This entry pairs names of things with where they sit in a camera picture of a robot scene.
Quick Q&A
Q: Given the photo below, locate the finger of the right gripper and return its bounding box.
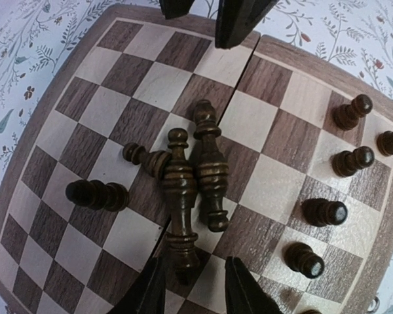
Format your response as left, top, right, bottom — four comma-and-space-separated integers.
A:
215, 0, 277, 49
159, 0, 193, 19

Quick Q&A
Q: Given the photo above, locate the brown chess piece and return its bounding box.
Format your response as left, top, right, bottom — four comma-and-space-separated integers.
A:
162, 128, 200, 285

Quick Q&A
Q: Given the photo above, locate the dark small chess piece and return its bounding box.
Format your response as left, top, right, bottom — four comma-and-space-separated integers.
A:
122, 143, 172, 180

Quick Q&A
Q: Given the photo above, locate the wooden chess board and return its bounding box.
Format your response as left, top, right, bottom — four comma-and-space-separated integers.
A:
0, 5, 393, 313

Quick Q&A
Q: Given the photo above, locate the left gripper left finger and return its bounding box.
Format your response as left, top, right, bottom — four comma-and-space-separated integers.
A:
109, 257, 166, 314

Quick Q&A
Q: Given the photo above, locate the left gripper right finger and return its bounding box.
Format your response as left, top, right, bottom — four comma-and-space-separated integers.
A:
225, 256, 280, 313

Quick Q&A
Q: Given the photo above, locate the floral patterned table mat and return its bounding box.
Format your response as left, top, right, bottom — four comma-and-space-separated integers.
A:
0, 1, 393, 313

